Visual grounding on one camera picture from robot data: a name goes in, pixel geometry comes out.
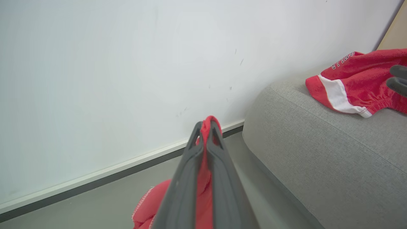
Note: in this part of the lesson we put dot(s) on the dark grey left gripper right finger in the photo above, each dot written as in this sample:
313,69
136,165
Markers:
229,194

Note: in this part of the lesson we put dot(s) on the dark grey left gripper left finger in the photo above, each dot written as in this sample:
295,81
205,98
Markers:
181,190

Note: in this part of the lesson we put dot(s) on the white and black baseboard strip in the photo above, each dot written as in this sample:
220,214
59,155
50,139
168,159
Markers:
111,175

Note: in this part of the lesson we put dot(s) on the beige wooden panel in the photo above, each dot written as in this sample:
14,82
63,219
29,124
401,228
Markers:
396,28

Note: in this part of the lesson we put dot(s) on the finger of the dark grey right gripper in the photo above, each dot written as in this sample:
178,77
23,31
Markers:
400,71
399,87

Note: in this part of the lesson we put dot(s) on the plain red garment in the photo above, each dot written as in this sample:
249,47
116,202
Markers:
203,181

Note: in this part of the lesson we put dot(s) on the red lettered garment white stripes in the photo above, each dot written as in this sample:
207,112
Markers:
359,79

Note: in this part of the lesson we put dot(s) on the grey fabric sofa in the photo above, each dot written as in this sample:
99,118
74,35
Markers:
318,159

